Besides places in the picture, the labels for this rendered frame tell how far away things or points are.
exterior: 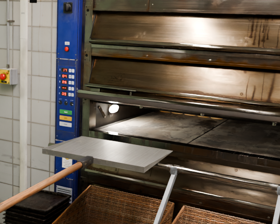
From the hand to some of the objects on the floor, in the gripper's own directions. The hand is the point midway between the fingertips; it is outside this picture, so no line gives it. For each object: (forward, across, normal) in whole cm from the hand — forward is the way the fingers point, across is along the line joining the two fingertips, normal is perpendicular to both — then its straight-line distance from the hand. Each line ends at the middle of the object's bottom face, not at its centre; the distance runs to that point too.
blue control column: (-45, +127, -242) cm, 277 cm away
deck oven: (+52, +127, -241) cm, 277 cm away
